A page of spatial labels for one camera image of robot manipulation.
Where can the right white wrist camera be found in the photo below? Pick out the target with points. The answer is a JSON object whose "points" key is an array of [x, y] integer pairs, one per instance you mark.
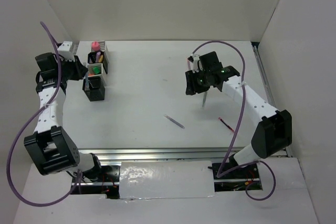
{"points": [[196, 65]]}

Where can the white foil cover plate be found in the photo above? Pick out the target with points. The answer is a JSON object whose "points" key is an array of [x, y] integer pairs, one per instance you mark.
{"points": [[155, 180]]}

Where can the white slotted container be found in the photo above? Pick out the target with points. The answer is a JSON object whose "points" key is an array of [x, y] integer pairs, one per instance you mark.
{"points": [[103, 47], [102, 75]]}

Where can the pink glue stick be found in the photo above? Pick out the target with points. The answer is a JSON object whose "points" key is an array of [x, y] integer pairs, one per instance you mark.
{"points": [[95, 46]]}

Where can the purple pen refill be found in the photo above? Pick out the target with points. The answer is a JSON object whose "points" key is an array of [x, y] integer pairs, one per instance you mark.
{"points": [[174, 121]]}

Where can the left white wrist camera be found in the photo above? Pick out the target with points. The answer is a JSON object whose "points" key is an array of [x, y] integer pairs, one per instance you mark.
{"points": [[66, 50]]}

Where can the green capped black highlighter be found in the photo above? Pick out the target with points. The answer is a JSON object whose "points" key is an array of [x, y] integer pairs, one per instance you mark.
{"points": [[96, 70]]}

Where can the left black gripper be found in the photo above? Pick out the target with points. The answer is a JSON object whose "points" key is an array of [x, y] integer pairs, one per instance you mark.
{"points": [[80, 68]]}

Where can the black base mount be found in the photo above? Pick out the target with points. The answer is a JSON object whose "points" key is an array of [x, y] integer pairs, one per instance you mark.
{"points": [[236, 180], [105, 183]]}

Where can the aluminium front rail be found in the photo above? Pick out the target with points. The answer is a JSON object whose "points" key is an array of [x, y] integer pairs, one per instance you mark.
{"points": [[109, 155]]}

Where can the near white slotted container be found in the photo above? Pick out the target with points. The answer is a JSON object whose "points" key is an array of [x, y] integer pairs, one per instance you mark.
{"points": [[102, 75]]}

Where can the far white slotted container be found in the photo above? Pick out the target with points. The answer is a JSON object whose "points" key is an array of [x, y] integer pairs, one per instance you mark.
{"points": [[103, 47]]}

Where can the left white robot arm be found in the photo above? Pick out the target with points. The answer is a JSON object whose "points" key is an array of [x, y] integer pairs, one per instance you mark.
{"points": [[50, 147]]}

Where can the blue pen refill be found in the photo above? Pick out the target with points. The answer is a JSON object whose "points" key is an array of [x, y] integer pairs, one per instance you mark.
{"points": [[86, 77]]}

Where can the grey green pen refill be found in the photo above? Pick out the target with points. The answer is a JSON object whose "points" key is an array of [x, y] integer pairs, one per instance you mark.
{"points": [[204, 99]]}

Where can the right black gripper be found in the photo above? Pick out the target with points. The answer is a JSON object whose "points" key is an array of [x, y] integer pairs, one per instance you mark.
{"points": [[191, 86]]}

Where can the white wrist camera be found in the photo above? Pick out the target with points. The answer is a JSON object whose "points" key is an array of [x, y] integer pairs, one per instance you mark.
{"points": [[196, 65], [66, 50]]}

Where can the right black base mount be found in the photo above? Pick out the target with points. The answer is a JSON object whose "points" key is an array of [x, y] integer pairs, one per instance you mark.
{"points": [[236, 180]]}

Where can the near black slotted container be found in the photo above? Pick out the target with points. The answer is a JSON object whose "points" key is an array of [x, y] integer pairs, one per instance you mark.
{"points": [[94, 89]]}

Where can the aluminium rail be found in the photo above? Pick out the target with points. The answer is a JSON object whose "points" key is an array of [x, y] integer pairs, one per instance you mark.
{"points": [[262, 77], [109, 155]]}

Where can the pink pen refill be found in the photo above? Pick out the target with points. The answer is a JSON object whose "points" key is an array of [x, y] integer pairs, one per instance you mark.
{"points": [[189, 65]]}

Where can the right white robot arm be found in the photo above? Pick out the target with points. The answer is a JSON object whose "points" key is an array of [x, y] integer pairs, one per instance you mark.
{"points": [[273, 128]]}

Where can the far black slotted container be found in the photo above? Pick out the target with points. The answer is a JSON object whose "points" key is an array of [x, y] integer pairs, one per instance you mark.
{"points": [[92, 59]]}

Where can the black slotted container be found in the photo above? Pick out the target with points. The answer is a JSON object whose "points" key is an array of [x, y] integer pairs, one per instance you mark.
{"points": [[92, 59], [94, 89]]}

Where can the red pen refill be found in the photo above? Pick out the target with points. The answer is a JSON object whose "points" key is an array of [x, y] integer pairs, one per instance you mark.
{"points": [[230, 128]]}

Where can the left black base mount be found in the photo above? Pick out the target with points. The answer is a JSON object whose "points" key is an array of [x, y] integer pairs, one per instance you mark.
{"points": [[105, 183]]}

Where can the aluminium right rail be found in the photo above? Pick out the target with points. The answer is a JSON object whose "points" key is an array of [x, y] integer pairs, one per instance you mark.
{"points": [[262, 77]]}

